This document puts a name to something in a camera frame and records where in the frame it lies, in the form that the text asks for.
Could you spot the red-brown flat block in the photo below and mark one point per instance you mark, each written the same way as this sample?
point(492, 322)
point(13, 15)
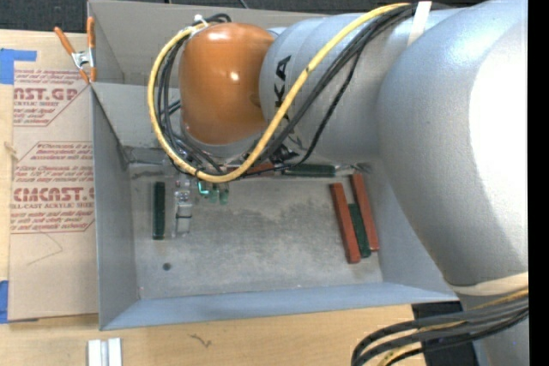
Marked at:
point(345, 227)
point(259, 169)
point(366, 210)

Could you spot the grey metal bin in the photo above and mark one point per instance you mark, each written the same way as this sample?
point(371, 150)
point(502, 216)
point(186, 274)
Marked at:
point(257, 253)

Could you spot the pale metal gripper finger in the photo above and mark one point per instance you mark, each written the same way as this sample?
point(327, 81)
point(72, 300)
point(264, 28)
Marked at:
point(183, 197)
point(184, 220)

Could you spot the dark green flat block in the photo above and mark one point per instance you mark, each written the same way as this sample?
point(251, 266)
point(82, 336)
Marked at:
point(359, 231)
point(311, 170)
point(158, 210)

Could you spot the brown cardboard board red print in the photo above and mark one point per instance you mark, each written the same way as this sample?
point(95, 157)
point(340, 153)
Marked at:
point(51, 261)

